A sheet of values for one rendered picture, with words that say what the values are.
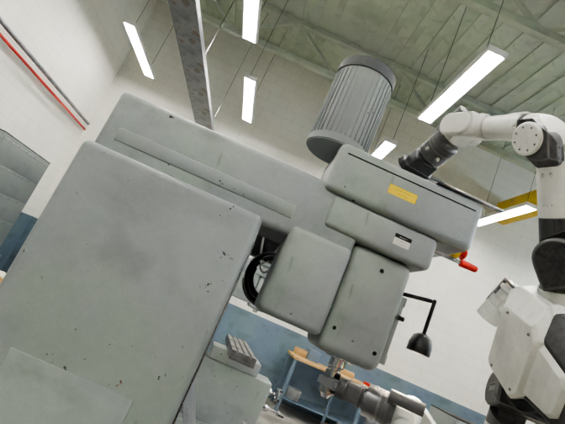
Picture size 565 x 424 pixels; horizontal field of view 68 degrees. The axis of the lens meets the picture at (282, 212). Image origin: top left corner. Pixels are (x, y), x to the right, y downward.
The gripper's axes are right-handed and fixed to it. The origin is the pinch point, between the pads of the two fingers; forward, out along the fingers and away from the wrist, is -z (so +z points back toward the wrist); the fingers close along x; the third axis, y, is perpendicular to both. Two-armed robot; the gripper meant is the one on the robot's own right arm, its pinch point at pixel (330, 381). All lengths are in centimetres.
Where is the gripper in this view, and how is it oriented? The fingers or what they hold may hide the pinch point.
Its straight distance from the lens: 133.1
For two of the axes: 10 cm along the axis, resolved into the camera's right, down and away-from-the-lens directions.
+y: -3.8, 9.0, -2.3
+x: -2.8, -3.5, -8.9
